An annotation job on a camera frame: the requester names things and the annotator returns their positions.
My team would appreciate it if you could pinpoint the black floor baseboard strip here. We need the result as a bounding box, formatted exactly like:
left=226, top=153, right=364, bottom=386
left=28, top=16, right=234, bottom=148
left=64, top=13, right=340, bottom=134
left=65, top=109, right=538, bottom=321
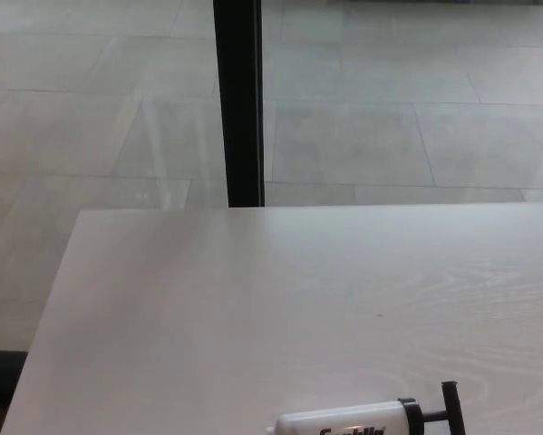
left=0, top=349, right=30, bottom=395

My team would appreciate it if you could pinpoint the black window frame post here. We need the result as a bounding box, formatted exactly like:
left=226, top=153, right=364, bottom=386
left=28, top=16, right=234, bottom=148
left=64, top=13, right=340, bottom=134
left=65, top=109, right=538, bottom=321
left=212, top=0, right=267, bottom=208

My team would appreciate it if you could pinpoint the white air pump black handle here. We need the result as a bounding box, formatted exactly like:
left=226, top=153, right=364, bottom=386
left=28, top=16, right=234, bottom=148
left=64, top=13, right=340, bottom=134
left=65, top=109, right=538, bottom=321
left=266, top=381, right=467, bottom=435

